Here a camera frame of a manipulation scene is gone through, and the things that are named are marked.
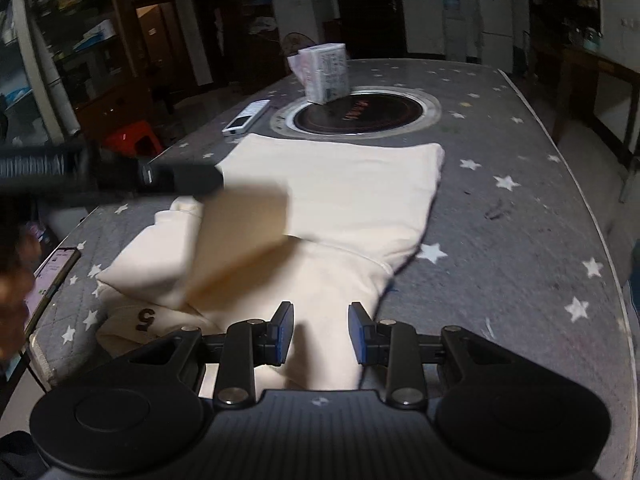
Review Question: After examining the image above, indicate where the dark wooden shelf cabinet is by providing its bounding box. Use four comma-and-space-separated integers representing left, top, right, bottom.
525, 0, 601, 51

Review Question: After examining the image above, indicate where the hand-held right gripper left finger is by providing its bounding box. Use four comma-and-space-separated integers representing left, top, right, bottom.
112, 301, 296, 409

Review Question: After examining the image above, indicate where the light wooden door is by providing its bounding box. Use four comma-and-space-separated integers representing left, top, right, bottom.
132, 0, 182, 106

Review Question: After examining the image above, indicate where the round built-in induction cooktop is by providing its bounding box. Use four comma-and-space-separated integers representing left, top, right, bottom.
270, 85, 442, 137

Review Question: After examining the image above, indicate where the red plastic stool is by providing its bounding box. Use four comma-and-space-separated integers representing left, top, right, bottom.
102, 121, 165, 158

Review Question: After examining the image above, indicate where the blue white cardboard box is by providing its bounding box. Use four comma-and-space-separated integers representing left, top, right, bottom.
74, 20, 117, 53

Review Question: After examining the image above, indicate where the cream sweatshirt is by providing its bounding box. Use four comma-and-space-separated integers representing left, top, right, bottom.
95, 132, 446, 391

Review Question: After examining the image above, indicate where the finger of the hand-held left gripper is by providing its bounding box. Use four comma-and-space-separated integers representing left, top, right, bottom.
95, 156, 225, 197

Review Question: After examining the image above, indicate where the smartphone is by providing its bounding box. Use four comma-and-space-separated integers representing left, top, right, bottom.
20, 246, 82, 341

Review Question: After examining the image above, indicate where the white water dispenser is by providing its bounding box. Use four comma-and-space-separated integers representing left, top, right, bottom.
442, 12, 468, 61

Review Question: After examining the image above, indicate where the brown wooden side table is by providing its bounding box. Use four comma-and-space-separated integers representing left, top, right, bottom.
527, 40, 640, 203

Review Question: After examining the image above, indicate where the person's left hand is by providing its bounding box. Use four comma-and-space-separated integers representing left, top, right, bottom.
0, 230, 45, 361

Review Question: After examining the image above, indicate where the white refrigerator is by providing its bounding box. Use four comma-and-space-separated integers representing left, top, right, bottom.
475, 0, 516, 67

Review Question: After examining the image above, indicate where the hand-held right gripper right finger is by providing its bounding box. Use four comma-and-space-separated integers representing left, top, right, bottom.
347, 301, 526, 409

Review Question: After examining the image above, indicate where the grey star-print table cover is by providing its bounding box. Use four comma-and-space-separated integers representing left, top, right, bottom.
25, 57, 633, 480

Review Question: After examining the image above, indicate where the wooden arched display cabinet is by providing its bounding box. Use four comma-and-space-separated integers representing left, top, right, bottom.
0, 0, 281, 161

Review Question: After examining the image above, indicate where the dark wooden door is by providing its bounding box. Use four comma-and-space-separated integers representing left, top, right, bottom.
332, 0, 408, 58

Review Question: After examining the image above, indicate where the pink floral round object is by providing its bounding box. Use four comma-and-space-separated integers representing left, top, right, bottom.
280, 31, 321, 61

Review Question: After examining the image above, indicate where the white remote control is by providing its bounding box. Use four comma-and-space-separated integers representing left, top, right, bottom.
222, 99, 272, 136

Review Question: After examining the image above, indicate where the white tissue pack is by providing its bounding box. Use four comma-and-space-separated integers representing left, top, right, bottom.
287, 43, 351, 106

